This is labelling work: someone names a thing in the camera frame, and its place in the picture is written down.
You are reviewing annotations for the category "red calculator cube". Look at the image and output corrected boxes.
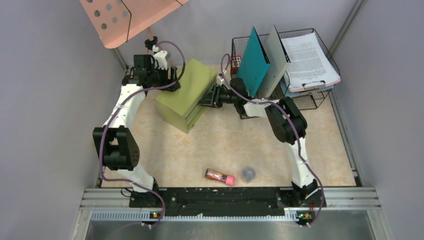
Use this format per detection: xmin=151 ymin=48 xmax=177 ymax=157
xmin=230 ymin=55 xmax=242 ymax=74

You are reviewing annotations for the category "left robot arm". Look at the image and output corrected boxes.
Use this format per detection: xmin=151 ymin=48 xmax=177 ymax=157
xmin=92 ymin=50 xmax=180 ymax=207

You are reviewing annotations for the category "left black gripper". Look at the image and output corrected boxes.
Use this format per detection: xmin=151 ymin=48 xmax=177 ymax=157
xmin=148 ymin=64 xmax=181 ymax=93

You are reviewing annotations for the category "pink music stand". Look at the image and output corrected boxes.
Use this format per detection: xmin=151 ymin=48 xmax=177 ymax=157
xmin=80 ymin=0 xmax=189 ymax=49

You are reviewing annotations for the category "teal folder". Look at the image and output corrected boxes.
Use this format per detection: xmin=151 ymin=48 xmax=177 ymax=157
xmin=237 ymin=27 xmax=270 ymax=97

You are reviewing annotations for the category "light blue clipboard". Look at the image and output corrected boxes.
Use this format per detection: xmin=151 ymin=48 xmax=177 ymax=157
xmin=279 ymin=78 xmax=334 ymax=98

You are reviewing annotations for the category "clear round container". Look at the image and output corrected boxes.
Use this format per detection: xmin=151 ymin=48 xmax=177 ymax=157
xmin=241 ymin=166 xmax=256 ymax=183

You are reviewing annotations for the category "green rectangular box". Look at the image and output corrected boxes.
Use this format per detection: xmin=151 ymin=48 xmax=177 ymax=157
xmin=154 ymin=58 xmax=217 ymax=134

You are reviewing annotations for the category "grey white folder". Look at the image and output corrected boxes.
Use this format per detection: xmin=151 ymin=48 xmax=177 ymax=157
xmin=257 ymin=25 xmax=291 ymax=98

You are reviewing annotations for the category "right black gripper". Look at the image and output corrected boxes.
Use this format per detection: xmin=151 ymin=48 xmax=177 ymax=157
xmin=199 ymin=84 xmax=238 ymax=109

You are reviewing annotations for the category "black wire desk organizer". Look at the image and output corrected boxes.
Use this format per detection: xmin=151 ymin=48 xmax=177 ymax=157
xmin=231 ymin=28 xmax=340 ymax=110

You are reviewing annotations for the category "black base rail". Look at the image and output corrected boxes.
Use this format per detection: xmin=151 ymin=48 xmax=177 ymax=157
xmin=129 ymin=187 xmax=327 ymax=217

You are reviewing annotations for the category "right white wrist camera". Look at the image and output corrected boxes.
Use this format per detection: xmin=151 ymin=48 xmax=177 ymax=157
xmin=216 ymin=74 xmax=226 ymax=86

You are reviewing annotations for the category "printed paper clipboard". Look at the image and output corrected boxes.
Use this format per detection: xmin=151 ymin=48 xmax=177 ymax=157
xmin=281 ymin=32 xmax=341 ymax=93

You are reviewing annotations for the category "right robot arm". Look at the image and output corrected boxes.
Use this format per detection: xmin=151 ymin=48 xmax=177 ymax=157
xmin=198 ymin=77 xmax=319 ymax=206

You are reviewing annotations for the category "pink capped pencil tube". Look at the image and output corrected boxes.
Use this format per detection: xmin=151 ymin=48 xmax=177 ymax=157
xmin=204 ymin=168 xmax=237 ymax=186

